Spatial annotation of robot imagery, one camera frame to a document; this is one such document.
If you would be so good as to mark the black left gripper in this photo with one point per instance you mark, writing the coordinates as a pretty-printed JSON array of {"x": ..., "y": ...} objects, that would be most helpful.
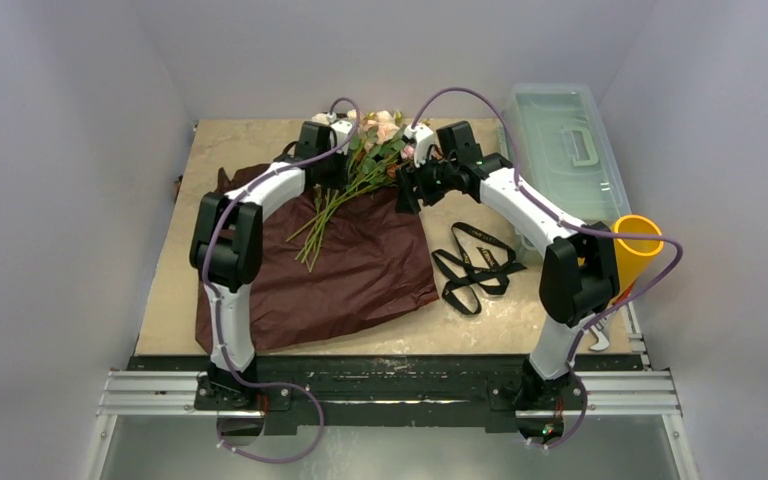
[{"x": 340, "y": 180}]

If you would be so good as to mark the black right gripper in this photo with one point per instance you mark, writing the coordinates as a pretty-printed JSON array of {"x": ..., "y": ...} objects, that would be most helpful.
[{"x": 414, "y": 183}]

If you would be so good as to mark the red paper flower bouquet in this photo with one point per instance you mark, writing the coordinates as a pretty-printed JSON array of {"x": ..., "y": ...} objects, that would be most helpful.
[{"x": 375, "y": 156}]

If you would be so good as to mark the dark red wrapping paper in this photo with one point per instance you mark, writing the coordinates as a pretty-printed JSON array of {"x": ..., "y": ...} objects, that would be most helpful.
[{"x": 373, "y": 266}]

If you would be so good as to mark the black printed ribbon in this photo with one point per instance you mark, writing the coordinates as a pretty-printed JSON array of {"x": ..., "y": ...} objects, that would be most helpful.
[{"x": 461, "y": 272}]

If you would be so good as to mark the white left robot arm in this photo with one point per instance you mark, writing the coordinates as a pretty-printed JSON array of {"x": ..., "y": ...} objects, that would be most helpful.
[{"x": 227, "y": 249}]

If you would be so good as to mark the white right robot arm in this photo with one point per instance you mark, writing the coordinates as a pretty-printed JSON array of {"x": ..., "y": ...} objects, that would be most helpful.
[{"x": 579, "y": 274}]

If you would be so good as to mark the yellow cylinder vase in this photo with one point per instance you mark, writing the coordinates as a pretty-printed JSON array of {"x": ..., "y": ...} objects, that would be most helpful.
[{"x": 633, "y": 256}]

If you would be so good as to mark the clear plastic storage box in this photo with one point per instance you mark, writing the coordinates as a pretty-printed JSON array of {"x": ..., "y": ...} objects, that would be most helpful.
[{"x": 560, "y": 143}]

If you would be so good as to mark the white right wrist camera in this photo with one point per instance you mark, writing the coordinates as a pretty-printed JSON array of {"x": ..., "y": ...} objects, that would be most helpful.
[{"x": 419, "y": 143}]

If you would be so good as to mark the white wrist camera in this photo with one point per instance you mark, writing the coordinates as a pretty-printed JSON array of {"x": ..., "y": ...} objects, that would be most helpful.
[
  {"x": 419, "y": 143},
  {"x": 342, "y": 132}
]

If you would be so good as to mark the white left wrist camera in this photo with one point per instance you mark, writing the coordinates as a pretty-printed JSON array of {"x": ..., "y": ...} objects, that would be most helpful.
[{"x": 342, "y": 132}]

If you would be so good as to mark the black table edge rail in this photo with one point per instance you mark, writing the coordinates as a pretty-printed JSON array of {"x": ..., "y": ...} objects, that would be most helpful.
[{"x": 292, "y": 371}]

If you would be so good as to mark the aluminium frame rail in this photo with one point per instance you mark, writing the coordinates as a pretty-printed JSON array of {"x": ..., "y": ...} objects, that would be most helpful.
[{"x": 179, "y": 393}]

